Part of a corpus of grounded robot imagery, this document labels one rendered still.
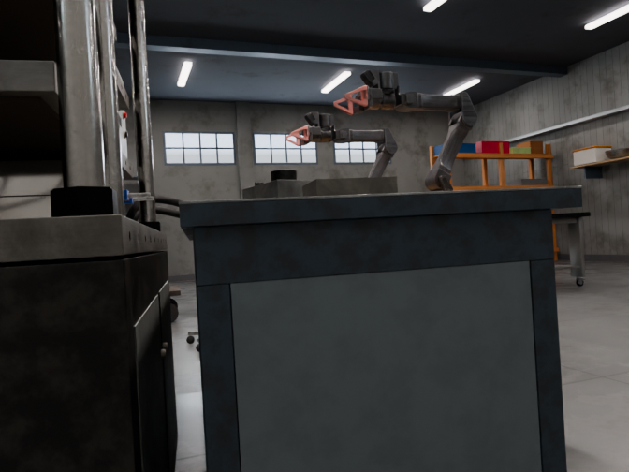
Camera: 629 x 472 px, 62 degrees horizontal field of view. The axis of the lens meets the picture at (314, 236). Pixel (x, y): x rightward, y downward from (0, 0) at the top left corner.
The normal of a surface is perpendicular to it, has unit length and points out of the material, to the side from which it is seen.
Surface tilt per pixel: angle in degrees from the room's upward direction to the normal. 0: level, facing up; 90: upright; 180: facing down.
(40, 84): 90
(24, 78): 90
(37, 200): 90
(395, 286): 90
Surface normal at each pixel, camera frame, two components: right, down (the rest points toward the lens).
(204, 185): 0.34, -0.03
